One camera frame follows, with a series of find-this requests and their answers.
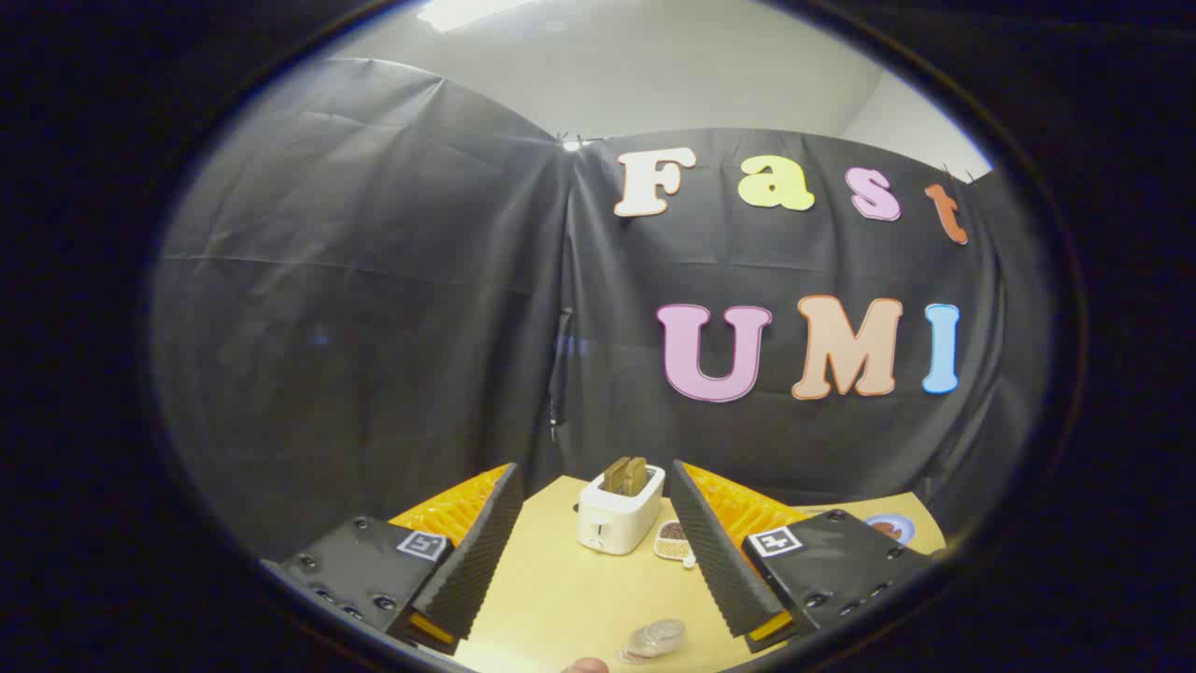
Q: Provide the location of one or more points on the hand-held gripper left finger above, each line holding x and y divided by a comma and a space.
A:
481, 551

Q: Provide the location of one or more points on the black backdrop cloth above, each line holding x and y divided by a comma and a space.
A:
374, 327

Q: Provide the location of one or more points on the white toaster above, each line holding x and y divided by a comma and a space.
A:
612, 523

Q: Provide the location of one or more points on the clear glass cup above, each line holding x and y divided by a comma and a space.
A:
654, 640

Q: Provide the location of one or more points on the wooden table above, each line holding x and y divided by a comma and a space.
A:
561, 598

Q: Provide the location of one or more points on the blue rimmed plate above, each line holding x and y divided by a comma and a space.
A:
892, 528

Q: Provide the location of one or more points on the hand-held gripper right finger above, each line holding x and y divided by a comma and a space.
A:
715, 551

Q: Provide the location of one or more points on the toast slice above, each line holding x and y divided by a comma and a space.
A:
637, 475
617, 475

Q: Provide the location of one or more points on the small white dish of seeds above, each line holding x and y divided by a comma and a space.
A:
671, 539

